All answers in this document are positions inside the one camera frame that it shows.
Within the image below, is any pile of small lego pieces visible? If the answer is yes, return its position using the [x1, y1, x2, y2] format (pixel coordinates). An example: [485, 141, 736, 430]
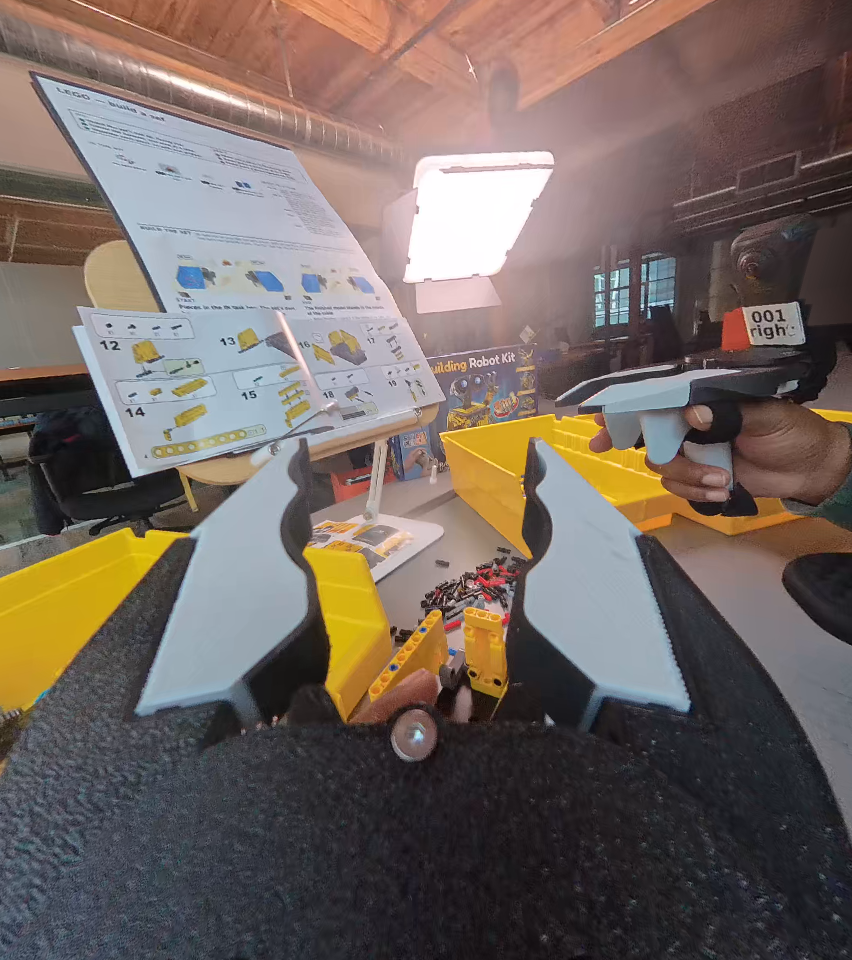
[392, 547, 535, 646]

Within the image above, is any small toy box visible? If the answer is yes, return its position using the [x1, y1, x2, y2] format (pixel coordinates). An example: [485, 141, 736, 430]
[388, 431, 445, 481]

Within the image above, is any yellow lego robot model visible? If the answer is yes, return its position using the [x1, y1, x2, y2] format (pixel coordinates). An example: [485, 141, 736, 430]
[366, 606, 511, 706]

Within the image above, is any yellow plastic bin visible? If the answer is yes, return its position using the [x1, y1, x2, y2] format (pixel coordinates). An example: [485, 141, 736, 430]
[0, 525, 393, 751]

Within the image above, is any black office chair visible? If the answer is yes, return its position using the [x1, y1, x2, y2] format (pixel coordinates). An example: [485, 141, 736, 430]
[27, 405, 190, 537]

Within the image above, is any yellow divided parts bin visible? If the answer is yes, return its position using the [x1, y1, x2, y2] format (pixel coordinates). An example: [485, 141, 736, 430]
[441, 408, 852, 560]

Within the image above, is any laminated instruction sheet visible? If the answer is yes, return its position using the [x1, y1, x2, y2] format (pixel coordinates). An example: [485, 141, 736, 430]
[30, 71, 406, 331]

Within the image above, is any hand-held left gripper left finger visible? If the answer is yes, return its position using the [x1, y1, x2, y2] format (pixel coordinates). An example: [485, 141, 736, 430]
[133, 437, 333, 735]

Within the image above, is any lego sticker sheet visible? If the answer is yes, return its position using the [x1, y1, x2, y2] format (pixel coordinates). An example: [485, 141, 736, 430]
[306, 521, 415, 560]

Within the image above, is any lego instruction booklet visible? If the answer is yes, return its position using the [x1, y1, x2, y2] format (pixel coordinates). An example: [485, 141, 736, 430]
[75, 303, 448, 479]

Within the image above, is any dark framed window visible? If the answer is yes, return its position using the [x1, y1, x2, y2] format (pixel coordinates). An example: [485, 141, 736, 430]
[593, 253, 679, 329]

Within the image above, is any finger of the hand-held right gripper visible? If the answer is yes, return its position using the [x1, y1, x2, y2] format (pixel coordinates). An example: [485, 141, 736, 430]
[555, 361, 695, 408]
[578, 375, 700, 416]

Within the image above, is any robot kit box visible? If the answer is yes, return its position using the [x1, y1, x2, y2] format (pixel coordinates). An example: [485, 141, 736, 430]
[426, 343, 541, 451]

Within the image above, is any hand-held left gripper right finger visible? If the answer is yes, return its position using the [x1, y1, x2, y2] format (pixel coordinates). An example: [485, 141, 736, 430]
[504, 437, 693, 735]

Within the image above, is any silver ventilation duct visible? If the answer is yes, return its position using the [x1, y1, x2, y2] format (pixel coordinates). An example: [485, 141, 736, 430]
[0, 0, 406, 168]

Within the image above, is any person's right hand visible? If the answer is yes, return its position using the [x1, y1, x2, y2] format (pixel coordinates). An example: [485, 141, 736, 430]
[589, 399, 852, 507]

